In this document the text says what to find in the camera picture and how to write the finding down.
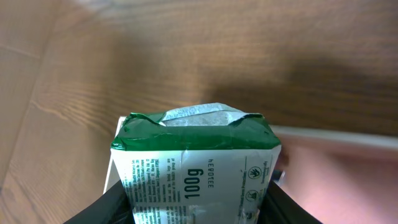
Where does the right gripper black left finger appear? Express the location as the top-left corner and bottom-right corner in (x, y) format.
(65, 180), (134, 224)

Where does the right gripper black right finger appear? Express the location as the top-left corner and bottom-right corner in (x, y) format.
(257, 181), (322, 224)

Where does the green white soap bar pack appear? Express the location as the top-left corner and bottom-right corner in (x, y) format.
(111, 103), (281, 224)

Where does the white box pink interior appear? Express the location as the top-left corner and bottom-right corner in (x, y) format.
(104, 126), (397, 223)

